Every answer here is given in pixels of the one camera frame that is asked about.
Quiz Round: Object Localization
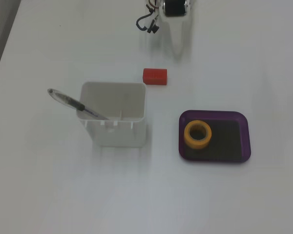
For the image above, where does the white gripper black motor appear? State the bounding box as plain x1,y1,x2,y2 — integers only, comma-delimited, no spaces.
160,0,194,63

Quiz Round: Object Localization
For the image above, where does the red cube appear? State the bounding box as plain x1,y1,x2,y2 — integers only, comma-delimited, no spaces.
143,68,168,86

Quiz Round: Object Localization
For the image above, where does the white plastic box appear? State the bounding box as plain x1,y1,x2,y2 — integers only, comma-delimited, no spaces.
75,82,147,148

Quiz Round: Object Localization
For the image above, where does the yellow tape roll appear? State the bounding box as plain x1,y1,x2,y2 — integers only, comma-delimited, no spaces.
184,120,212,150

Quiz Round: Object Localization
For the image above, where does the purple tray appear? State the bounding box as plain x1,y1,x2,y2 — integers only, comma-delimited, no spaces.
178,110,252,163

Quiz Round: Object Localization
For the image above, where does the clear ballpoint pen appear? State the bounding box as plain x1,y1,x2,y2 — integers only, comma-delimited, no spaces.
47,88,110,121

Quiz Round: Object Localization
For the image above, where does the red white wire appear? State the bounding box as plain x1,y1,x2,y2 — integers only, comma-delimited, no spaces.
145,0,162,12

